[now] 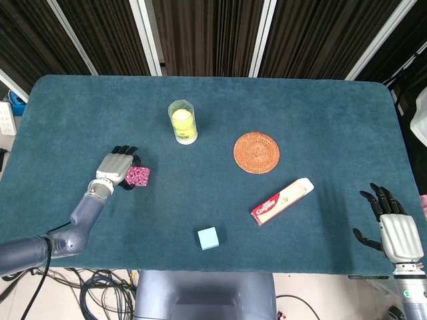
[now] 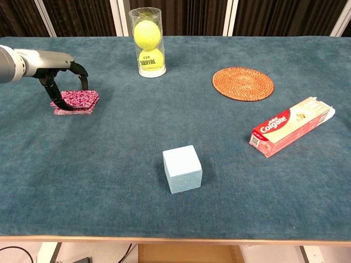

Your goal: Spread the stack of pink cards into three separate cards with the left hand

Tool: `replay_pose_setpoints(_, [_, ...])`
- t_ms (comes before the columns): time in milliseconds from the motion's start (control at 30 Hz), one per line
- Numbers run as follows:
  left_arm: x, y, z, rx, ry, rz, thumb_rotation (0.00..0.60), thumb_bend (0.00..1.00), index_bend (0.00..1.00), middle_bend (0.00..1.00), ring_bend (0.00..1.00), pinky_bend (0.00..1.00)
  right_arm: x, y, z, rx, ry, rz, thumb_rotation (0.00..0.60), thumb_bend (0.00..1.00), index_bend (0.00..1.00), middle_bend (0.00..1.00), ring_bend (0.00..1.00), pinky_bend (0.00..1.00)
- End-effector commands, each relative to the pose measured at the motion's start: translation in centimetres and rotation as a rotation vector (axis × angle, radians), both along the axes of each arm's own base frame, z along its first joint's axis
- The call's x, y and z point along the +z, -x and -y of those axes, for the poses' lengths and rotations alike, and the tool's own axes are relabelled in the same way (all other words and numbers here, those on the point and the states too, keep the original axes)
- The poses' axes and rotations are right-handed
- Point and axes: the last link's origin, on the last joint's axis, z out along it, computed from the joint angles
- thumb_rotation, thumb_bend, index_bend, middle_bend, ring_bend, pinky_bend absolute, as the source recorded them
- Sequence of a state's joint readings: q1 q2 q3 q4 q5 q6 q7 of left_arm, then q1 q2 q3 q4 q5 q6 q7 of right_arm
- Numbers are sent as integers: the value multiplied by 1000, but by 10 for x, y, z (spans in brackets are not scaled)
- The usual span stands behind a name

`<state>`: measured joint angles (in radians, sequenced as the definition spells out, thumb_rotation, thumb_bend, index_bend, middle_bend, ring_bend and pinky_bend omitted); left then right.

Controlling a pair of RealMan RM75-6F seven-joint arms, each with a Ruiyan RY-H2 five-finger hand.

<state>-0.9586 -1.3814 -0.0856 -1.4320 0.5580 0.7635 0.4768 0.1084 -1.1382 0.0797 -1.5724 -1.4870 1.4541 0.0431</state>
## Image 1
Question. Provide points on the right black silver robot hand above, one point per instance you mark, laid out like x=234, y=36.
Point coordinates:
x=400, y=238

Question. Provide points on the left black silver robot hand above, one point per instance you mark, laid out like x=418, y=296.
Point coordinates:
x=115, y=165

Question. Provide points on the pink speckled sponge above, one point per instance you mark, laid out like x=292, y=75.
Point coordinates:
x=138, y=176

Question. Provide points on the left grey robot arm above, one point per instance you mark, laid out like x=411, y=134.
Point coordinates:
x=66, y=233

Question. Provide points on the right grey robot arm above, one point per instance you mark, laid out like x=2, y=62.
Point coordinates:
x=412, y=293

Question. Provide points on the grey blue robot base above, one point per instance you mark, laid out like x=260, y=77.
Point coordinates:
x=203, y=295

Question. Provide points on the pink cloth item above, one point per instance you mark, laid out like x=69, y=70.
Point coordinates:
x=423, y=205

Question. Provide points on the black bar under table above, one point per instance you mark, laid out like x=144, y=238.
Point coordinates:
x=368, y=276

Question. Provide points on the clear cup with yellow insert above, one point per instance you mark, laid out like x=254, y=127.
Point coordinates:
x=183, y=125

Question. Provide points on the teal table mat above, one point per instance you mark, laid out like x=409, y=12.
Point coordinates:
x=213, y=200

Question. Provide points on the blue plastic item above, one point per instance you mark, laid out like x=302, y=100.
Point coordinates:
x=17, y=101

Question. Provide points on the white plastic bag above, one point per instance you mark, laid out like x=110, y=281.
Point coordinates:
x=420, y=123

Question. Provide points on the white power strip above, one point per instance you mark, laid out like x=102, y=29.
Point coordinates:
x=6, y=118

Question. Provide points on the light blue cube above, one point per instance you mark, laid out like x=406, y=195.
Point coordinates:
x=208, y=238

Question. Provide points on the red white Colgate toothpaste box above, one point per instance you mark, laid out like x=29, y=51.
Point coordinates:
x=283, y=201

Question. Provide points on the round woven orange coaster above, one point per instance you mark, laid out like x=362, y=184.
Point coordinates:
x=257, y=153

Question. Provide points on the black equipment stand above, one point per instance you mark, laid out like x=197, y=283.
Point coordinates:
x=405, y=83

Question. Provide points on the dark brown pleated curtain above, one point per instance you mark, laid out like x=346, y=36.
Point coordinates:
x=207, y=33

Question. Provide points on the white frame post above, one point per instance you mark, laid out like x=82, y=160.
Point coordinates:
x=146, y=36
x=380, y=38
x=71, y=36
x=262, y=36

